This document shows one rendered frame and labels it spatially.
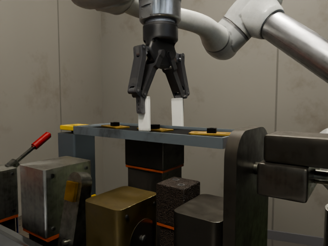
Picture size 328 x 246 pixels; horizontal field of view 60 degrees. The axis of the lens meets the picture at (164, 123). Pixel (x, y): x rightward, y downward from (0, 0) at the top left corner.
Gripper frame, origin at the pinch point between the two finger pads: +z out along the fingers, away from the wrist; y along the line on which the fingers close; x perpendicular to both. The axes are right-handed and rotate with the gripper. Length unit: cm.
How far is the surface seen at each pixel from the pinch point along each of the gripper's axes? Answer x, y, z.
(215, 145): 17.7, 6.7, 3.7
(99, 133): -8.7, 10.0, 2.6
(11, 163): -33.8, 18.7, 10.6
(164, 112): -145, -162, 0
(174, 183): 14.3, 13.1, 9.0
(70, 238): 1.9, 23.3, 17.6
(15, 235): -7.0, 27.9, 18.2
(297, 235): -36, -208, 108
